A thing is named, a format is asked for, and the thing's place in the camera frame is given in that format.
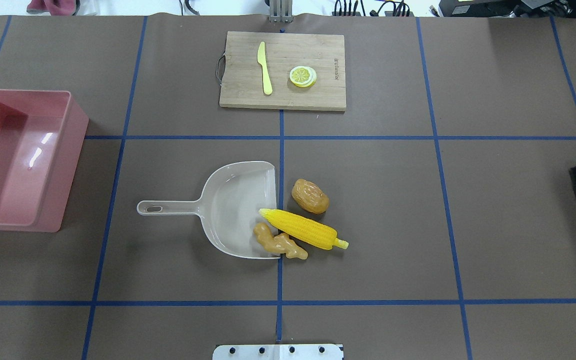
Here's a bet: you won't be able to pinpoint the black power strip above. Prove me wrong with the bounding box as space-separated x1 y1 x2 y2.
330 0 414 18

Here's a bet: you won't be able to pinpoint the pink cloth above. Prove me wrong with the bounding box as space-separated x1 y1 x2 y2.
26 0 81 16

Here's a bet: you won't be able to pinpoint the wooden cutting board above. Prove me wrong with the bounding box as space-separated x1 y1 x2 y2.
219 30 347 112

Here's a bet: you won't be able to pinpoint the yellow lemon slices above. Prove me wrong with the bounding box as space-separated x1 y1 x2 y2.
289 65 318 88

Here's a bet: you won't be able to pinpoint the yellow toy corn cob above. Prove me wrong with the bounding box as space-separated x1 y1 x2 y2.
258 208 349 251

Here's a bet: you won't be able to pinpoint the aluminium frame post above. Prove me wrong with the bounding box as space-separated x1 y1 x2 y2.
265 0 294 23

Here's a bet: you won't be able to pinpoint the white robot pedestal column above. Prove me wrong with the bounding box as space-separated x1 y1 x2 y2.
212 343 345 360

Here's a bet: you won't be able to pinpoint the brown toy potato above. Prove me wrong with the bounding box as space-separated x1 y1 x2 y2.
291 178 330 215

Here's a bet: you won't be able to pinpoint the yellow plastic knife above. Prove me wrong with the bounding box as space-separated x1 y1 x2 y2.
256 41 274 96

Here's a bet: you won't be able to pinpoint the tan toy ginger root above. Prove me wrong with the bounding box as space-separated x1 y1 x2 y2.
253 223 309 260

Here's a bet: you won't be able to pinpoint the pink plastic bin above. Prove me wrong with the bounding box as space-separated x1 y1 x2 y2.
0 89 89 233

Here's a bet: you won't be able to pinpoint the beige plastic dustpan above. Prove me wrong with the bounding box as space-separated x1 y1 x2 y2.
135 161 279 260

